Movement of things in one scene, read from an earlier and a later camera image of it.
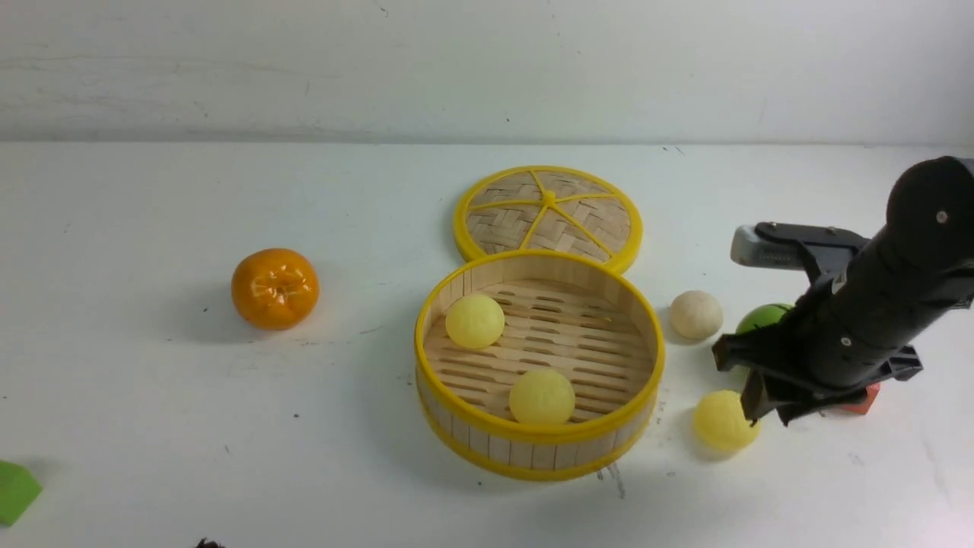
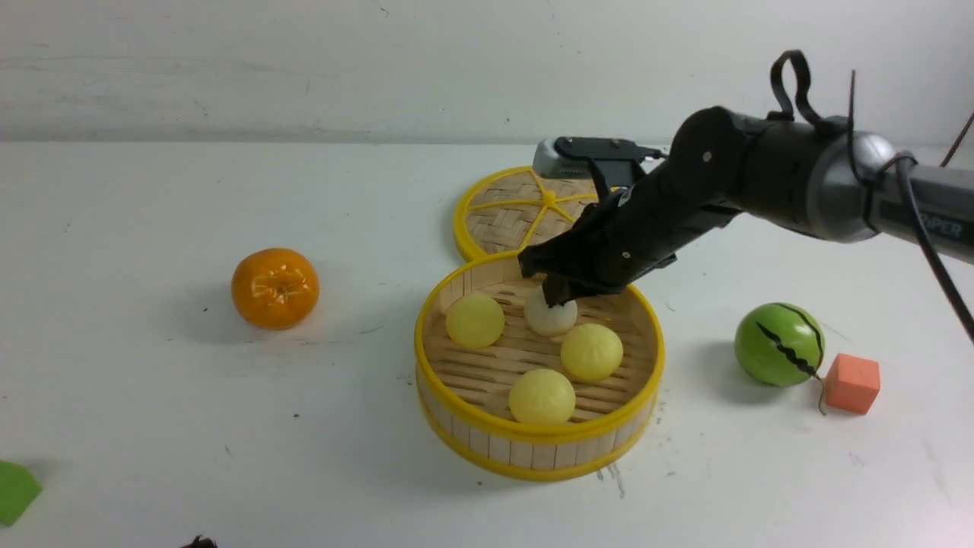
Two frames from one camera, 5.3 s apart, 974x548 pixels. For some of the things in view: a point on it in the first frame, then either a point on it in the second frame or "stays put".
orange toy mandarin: [275, 288] stays put
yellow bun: [475, 321] stays put
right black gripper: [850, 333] to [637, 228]
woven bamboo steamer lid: [541, 208] stays put
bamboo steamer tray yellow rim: [590, 320] stays put
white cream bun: [695, 314] to [544, 320]
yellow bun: [720, 422] to [590, 352]
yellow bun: [541, 397] stays put
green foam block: [19, 489] stays put
